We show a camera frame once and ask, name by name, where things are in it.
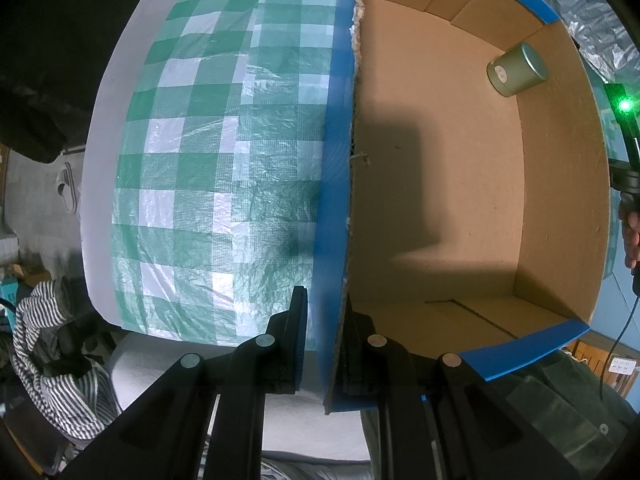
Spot black cable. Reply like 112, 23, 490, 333
599, 295, 640, 402

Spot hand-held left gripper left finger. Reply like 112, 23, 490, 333
60, 286, 308, 480

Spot wooden cabinet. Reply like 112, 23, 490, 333
575, 337, 640, 396

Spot green checkered tablecloth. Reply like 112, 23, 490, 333
111, 0, 351, 348

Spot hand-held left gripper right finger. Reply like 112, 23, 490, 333
339, 295, 581, 480

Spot teal box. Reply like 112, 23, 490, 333
0, 265, 23, 321

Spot dark green pants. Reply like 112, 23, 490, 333
360, 350, 636, 480

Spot black cloth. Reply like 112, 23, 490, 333
0, 0, 146, 163

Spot grey cloth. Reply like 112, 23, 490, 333
265, 452, 381, 480

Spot green metal can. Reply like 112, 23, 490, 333
486, 42, 548, 97

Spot blue-sided cardboard box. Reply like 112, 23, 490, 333
312, 0, 613, 416

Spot silver foil bag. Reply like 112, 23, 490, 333
535, 0, 640, 86

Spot striped cloth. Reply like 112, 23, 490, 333
12, 280, 121, 441

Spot grey slipper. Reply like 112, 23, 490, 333
56, 162, 81, 213

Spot person's right hand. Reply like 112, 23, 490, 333
619, 199, 640, 270

